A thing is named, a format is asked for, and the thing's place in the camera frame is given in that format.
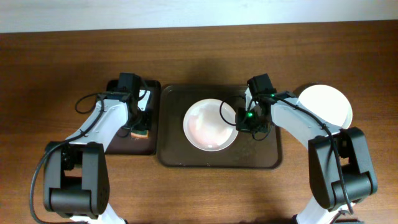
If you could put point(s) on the orange green scrub sponge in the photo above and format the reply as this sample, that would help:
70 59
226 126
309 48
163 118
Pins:
137 134

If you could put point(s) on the small dark brown tray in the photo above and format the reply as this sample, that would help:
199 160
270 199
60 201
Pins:
121 145

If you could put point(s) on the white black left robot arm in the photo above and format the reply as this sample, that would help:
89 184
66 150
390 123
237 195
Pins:
76 182

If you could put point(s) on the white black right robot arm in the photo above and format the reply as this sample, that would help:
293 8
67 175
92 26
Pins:
341 172

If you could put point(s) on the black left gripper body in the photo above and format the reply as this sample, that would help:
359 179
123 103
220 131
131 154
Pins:
143 121

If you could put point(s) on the white plate with ketchup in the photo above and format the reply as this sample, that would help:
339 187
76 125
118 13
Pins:
207 125

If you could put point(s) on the large brown tray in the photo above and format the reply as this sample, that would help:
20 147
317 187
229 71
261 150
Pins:
174 149

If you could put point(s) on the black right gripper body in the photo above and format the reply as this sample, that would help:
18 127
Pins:
249 120

